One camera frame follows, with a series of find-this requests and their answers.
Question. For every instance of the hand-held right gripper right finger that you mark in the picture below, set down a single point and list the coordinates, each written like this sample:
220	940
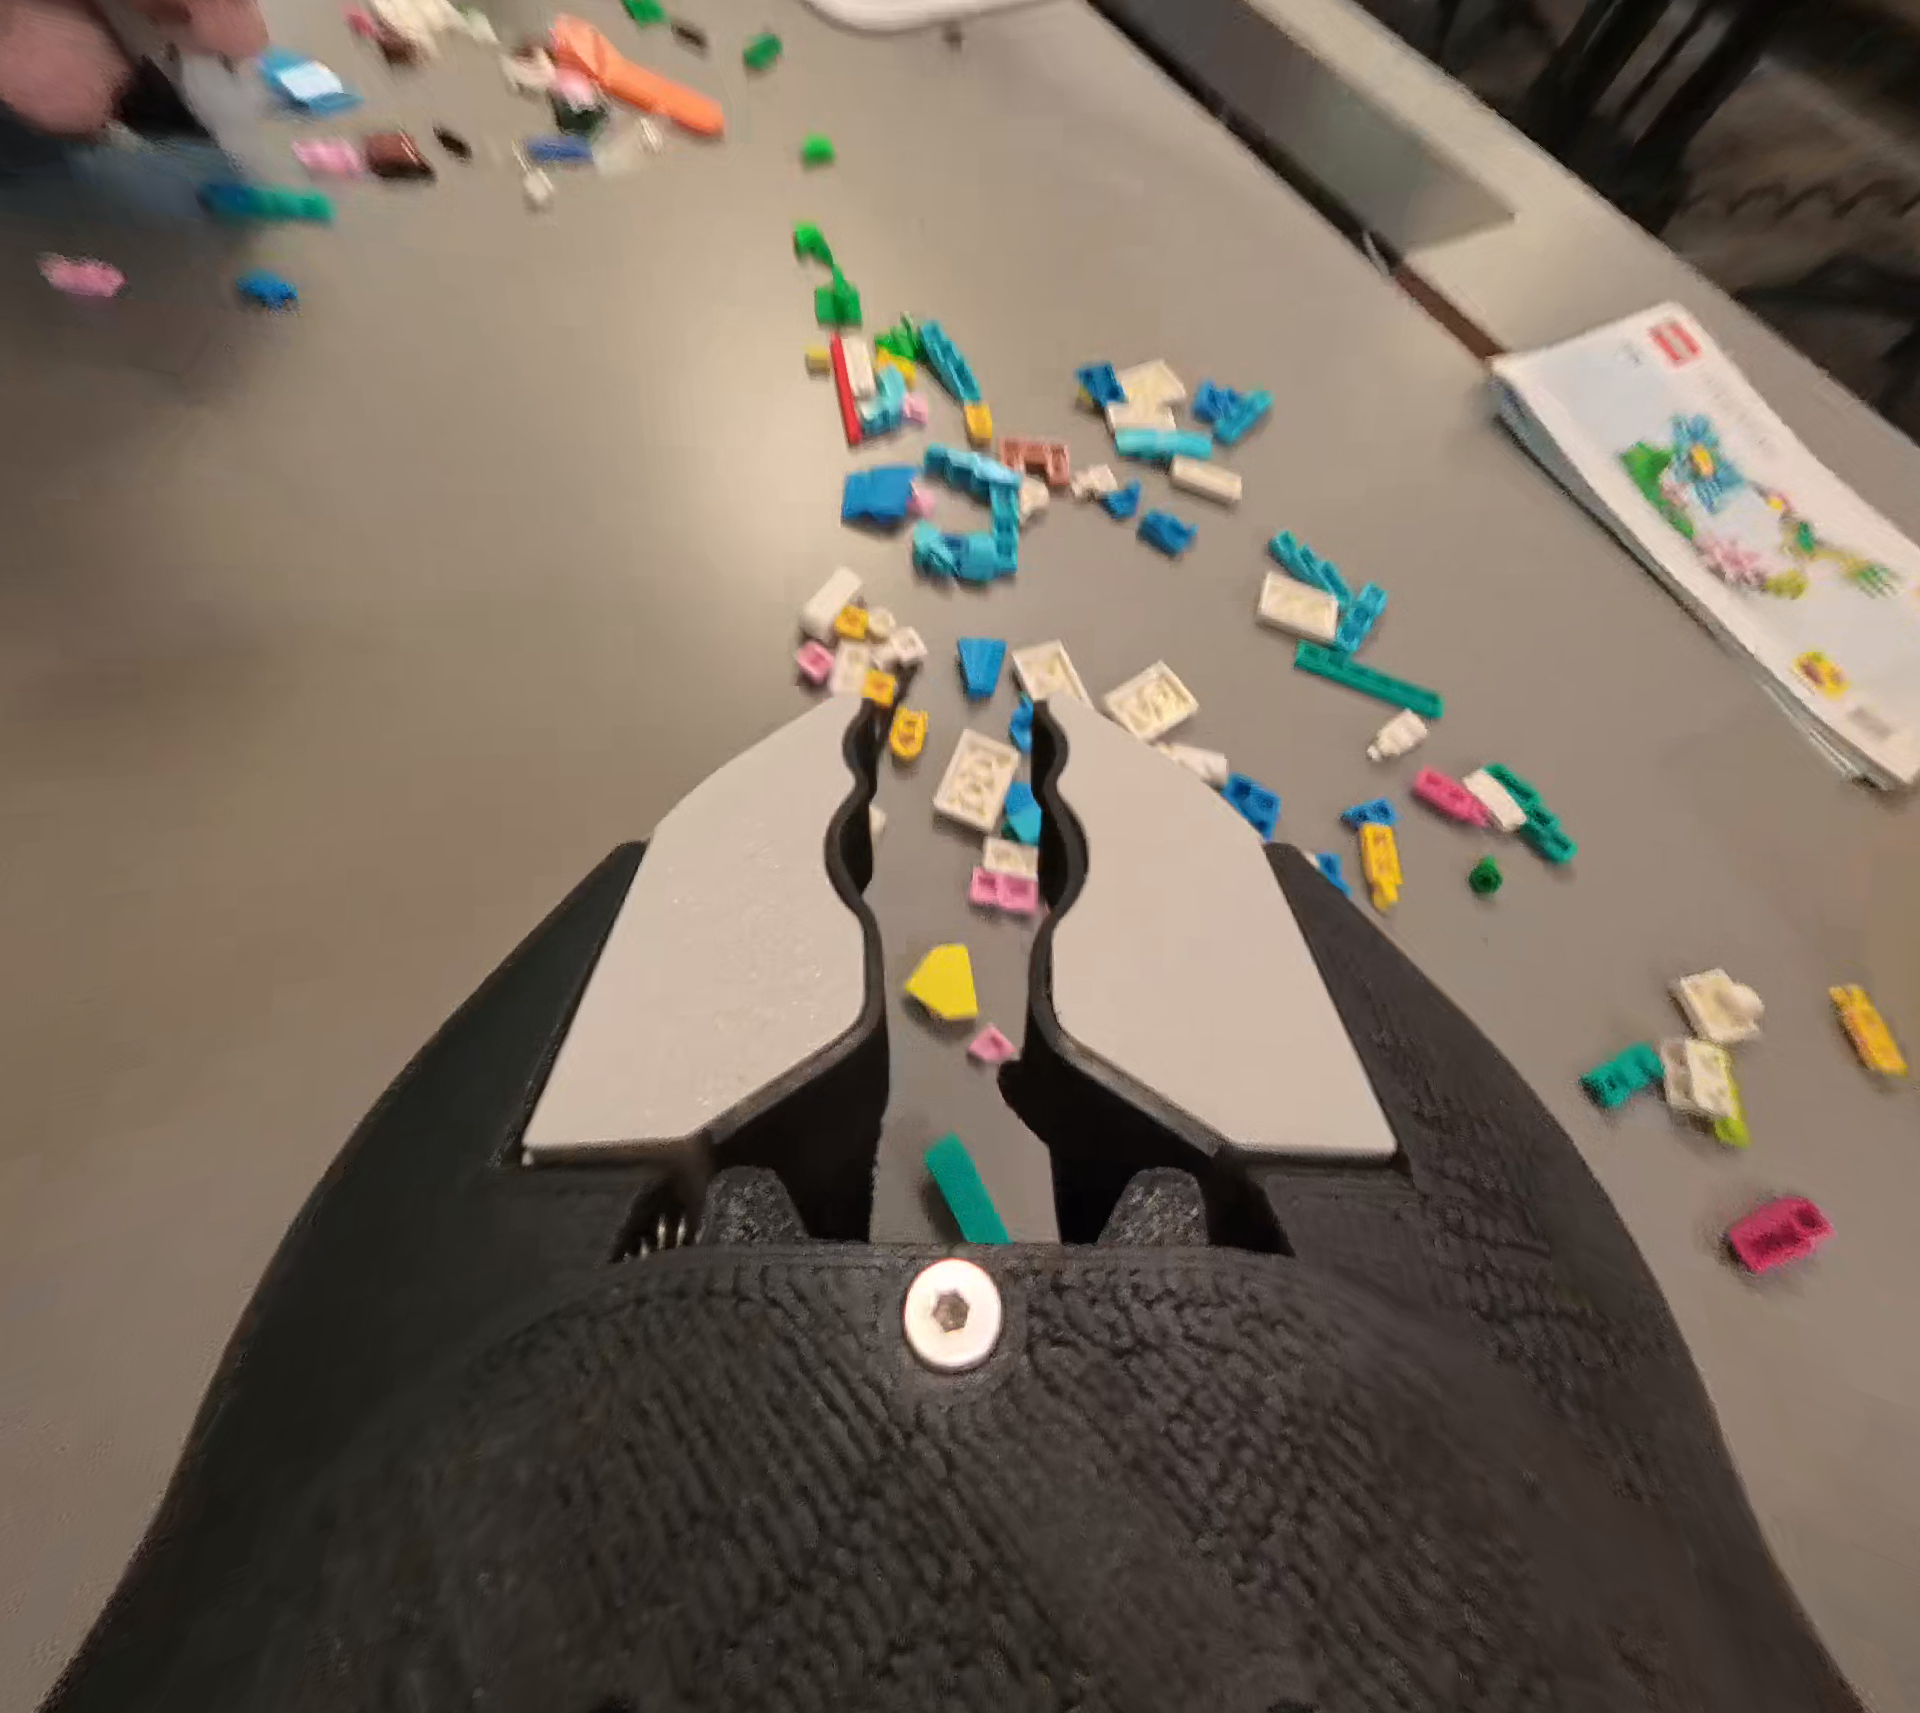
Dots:
1185	949

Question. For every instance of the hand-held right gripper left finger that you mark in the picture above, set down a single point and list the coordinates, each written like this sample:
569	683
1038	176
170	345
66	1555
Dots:
721	949

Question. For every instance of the lego bricks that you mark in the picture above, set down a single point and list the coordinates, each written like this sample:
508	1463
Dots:
1298	607

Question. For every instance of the lego instruction booklet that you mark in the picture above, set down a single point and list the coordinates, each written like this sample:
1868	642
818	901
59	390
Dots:
1695	500

